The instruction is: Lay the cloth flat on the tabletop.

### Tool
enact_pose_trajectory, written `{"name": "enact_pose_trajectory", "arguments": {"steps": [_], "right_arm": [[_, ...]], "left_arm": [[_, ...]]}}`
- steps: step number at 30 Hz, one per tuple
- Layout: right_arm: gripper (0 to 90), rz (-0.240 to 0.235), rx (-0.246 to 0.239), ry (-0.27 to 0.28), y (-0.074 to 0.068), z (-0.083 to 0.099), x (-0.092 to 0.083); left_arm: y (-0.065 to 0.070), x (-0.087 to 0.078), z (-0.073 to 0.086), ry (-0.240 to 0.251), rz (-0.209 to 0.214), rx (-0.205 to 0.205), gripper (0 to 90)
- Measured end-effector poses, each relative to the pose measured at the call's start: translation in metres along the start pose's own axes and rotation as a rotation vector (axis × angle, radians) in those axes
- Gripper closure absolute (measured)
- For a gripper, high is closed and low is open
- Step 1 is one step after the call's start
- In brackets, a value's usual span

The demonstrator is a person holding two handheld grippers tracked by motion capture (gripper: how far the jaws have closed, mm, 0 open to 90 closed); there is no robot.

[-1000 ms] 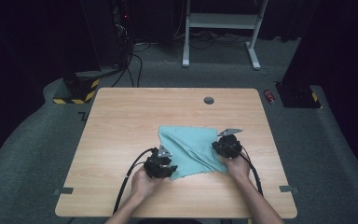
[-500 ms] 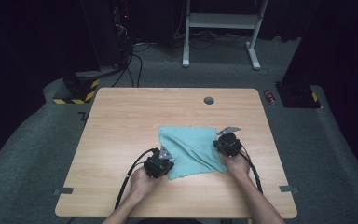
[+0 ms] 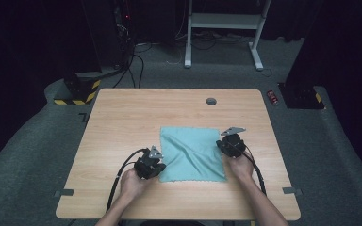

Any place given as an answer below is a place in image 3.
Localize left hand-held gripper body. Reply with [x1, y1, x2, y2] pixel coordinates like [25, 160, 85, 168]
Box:
[134, 145, 168, 181]

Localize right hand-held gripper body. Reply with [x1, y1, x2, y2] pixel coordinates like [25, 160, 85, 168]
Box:
[216, 126, 248, 159]

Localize light blue cloth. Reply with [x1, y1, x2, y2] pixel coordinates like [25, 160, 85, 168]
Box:
[158, 126, 228, 184]

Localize person's right hand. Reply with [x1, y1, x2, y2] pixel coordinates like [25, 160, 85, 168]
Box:
[225, 153, 255, 183]

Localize person's left hand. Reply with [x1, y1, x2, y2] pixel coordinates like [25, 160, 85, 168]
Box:
[120, 168, 152, 201]

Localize red can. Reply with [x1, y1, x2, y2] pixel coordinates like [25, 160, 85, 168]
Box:
[266, 89, 280, 106]

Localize grey tape strip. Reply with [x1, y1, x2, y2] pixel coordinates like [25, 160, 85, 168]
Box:
[282, 186, 303, 196]
[54, 188, 75, 198]

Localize black yellow striped stand base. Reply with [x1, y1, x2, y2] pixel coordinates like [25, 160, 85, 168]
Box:
[54, 78, 102, 106]

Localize dark equipment rack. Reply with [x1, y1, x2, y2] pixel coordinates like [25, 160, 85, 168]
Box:
[112, 0, 137, 70]

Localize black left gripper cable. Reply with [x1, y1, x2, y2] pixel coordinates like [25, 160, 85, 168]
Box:
[106, 148, 147, 212]

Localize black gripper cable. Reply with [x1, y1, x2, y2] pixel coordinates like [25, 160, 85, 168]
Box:
[243, 145, 268, 196]
[106, 148, 147, 212]

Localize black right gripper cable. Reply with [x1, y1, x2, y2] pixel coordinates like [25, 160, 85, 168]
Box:
[243, 145, 268, 196]

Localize black floor cables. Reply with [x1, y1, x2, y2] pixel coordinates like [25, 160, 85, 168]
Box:
[112, 43, 154, 89]

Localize white metal stand frame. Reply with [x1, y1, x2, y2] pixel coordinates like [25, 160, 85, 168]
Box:
[183, 0, 272, 72]

